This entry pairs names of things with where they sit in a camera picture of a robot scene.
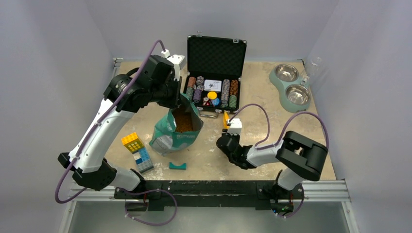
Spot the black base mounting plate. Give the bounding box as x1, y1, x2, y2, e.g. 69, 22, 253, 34
114, 180, 304, 212

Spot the teal curved block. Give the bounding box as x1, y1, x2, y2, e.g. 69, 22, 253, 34
169, 162, 187, 170

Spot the purple cable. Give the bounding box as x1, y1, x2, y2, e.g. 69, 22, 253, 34
54, 39, 168, 204
227, 103, 330, 152

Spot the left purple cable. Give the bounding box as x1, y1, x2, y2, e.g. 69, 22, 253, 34
54, 39, 168, 204

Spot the double steel pet bowl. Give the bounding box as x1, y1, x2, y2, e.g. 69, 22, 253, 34
269, 64, 311, 113

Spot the aluminium frame rail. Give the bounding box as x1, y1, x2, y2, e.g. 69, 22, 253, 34
58, 57, 361, 233

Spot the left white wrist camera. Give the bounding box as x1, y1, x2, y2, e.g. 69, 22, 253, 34
161, 49, 187, 81

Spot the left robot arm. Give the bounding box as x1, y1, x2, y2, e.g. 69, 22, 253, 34
58, 54, 186, 199

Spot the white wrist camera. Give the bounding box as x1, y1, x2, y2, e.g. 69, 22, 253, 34
226, 118, 242, 136
161, 49, 187, 81

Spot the clear glass jar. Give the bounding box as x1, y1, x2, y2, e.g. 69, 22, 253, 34
300, 56, 323, 87

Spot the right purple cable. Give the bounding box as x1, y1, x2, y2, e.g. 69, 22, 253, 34
227, 103, 330, 152

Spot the green pet food bag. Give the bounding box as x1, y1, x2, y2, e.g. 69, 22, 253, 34
149, 94, 204, 156

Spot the yellow plastic scoop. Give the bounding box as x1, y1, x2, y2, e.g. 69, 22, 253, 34
223, 111, 230, 129

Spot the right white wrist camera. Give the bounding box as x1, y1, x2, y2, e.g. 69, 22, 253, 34
226, 118, 242, 136

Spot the toy brick block stack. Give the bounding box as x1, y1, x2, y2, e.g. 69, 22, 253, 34
121, 133, 154, 173

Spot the black poker chip case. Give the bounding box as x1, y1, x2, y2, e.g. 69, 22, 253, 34
183, 35, 247, 114

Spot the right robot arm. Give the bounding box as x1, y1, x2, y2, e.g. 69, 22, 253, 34
216, 131, 328, 198

